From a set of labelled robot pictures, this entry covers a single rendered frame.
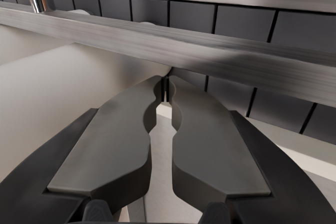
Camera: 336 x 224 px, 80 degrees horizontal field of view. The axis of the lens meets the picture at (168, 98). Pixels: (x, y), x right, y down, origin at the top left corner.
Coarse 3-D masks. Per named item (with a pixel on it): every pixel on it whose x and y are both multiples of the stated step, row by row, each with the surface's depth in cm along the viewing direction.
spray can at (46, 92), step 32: (32, 64) 9; (64, 64) 10; (96, 64) 11; (128, 64) 13; (160, 64) 16; (0, 96) 8; (32, 96) 8; (64, 96) 9; (96, 96) 11; (0, 128) 7; (32, 128) 8; (0, 160) 7
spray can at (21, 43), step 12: (84, 12) 20; (0, 24) 15; (0, 36) 14; (12, 36) 14; (24, 36) 15; (36, 36) 15; (48, 36) 16; (0, 48) 14; (12, 48) 14; (24, 48) 15; (36, 48) 15; (48, 48) 16; (0, 60) 14; (12, 60) 14
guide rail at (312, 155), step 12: (156, 108) 17; (168, 108) 16; (252, 120) 14; (264, 132) 13; (276, 132) 13; (288, 132) 13; (276, 144) 13; (288, 144) 13; (300, 144) 13; (312, 144) 13; (324, 144) 13; (300, 156) 12; (312, 156) 12; (324, 156) 12; (312, 168) 12; (324, 168) 12
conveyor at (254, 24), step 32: (0, 0) 28; (64, 0) 22; (96, 0) 19; (128, 0) 17; (160, 0) 16; (224, 32) 14; (256, 32) 13; (288, 32) 12; (320, 32) 12; (224, 96) 17; (256, 96) 15; (288, 96) 14; (288, 128) 15; (320, 128) 14
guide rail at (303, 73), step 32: (64, 32) 11; (96, 32) 9; (128, 32) 8; (160, 32) 8; (192, 32) 8; (192, 64) 8; (224, 64) 7; (256, 64) 6; (288, 64) 6; (320, 64) 6; (320, 96) 6
